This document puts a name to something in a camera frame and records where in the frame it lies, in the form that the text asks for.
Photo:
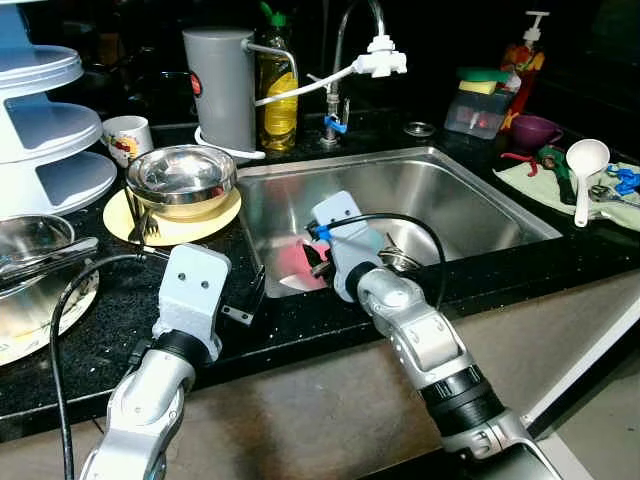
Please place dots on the steel sink drain strainer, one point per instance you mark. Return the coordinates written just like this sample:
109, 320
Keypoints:
402, 258

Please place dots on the yellow plate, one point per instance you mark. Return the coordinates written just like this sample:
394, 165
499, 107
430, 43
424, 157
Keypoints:
200, 228

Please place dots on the white printed mug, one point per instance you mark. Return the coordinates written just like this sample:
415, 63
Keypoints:
128, 140

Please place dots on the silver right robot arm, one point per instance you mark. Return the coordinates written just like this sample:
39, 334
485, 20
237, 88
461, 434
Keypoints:
440, 360

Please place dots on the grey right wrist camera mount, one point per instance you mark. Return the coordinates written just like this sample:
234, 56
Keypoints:
345, 245

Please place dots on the grey water filter cylinder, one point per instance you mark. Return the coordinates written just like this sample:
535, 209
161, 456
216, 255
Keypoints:
220, 90

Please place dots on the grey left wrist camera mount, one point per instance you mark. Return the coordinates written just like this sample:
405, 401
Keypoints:
192, 295

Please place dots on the floral white plate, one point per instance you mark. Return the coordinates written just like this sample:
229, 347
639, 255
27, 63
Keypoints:
40, 330

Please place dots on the yellow dish soap bottle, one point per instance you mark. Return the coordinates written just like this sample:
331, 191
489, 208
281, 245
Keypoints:
277, 100

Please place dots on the white plastic ladle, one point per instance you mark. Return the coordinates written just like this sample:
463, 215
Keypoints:
588, 158

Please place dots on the clear sponge container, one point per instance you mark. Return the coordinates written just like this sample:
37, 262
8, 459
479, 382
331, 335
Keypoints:
475, 115

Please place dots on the white faucet diverter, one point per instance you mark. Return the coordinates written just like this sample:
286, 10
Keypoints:
380, 58

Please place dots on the pink plate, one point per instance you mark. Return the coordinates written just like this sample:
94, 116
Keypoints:
295, 265

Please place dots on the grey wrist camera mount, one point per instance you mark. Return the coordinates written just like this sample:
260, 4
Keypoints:
192, 295
345, 245

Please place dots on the stainless steel sink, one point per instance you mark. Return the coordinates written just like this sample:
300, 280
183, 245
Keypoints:
450, 200

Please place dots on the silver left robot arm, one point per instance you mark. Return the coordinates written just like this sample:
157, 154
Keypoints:
150, 410

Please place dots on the shallow steel bowl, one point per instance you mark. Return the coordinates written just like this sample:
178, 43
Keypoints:
180, 175

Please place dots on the light green cloth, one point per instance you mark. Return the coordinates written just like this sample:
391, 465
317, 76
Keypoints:
530, 185

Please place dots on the steel spoon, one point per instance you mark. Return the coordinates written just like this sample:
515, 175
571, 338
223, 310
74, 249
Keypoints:
50, 258

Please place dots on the green yellow sponge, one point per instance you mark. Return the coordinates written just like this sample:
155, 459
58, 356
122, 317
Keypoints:
485, 82

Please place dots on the white tiered rack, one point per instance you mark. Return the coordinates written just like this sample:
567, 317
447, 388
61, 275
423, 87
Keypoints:
45, 130

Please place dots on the red yellow pump bottle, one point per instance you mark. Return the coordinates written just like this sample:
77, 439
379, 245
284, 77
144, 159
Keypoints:
525, 65

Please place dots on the purple cup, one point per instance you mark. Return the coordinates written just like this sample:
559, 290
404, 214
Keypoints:
537, 132

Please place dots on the small round metal lid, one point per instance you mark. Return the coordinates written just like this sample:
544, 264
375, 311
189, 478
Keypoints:
421, 129

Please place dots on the chrome faucet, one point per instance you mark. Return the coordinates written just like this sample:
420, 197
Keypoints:
335, 95

